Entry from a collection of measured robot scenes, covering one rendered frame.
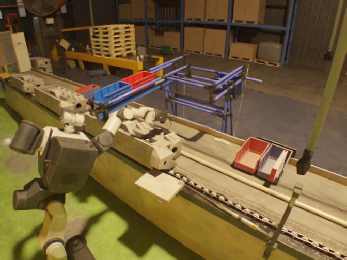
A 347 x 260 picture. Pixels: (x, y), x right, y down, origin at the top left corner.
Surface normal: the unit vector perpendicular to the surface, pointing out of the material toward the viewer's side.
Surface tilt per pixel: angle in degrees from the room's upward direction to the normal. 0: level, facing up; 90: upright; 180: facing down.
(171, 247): 0
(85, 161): 90
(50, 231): 90
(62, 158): 90
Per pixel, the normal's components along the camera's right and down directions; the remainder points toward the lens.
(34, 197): 0.67, 0.36
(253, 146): -0.62, 0.36
